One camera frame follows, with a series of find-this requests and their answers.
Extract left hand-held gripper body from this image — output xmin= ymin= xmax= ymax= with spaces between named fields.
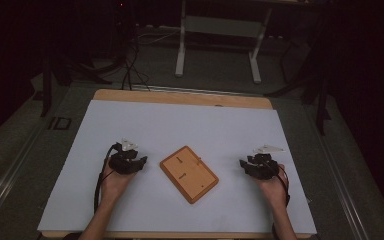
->
xmin=108 ymin=137 xmax=140 ymax=175

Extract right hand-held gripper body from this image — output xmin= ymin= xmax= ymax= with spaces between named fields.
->
xmin=250 ymin=143 xmax=286 ymax=181

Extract person's left hand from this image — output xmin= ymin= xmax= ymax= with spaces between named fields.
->
xmin=99 ymin=157 xmax=138 ymax=205

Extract person's right hand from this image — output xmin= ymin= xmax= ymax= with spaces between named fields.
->
xmin=253 ymin=163 xmax=290 ymax=208

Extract white table mat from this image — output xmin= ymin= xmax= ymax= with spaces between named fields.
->
xmin=36 ymin=99 xmax=318 ymax=235

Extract wooden table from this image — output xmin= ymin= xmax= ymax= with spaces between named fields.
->
xmin=41 ymin=88 xmax=313 ymax=240

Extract black floor plate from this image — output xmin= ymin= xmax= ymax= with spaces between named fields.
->
xmin=47 ymin=116 xmax=73 ymax=131

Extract black metal stand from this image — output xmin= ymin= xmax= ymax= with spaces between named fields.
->
xmin=265 ymin=13 xmax=334 ymax=137
xmin=39 ymin=46 xmax=114 ymax=118

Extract metal floor strip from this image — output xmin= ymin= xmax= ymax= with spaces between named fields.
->
xmin=130 ymin=84 xmax=265 ymax=98

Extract white metal stand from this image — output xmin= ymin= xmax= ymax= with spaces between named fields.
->
xmin=174 ymin=0 xmax=275 ymax=85

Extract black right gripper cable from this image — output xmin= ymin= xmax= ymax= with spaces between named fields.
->
xmin=262 ymin=159 xmax=292 ymax=206

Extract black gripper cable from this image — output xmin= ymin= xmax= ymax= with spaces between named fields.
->
xmin=262 ymin=159 xmax=292 ymax=206
xmin=93 ymin=142 xmax=123 ymax=215

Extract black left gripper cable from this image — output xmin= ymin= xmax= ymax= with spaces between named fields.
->
xmin=93 ymin=142 xmax=123 ymax=215

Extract metal floor rail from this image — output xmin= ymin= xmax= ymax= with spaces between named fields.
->
xmin=311 ymin=129 xmax=373 ymax=240
xmin=0 ymin=124 xmax=49 ymax=231

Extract black floor cables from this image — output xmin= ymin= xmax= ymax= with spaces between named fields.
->
xmin=120 ymin=29 xmax=152 ymax=92

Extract white floor cable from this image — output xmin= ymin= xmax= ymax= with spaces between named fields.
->
xmin=135 ymin=24 xmax=182 ymax=46

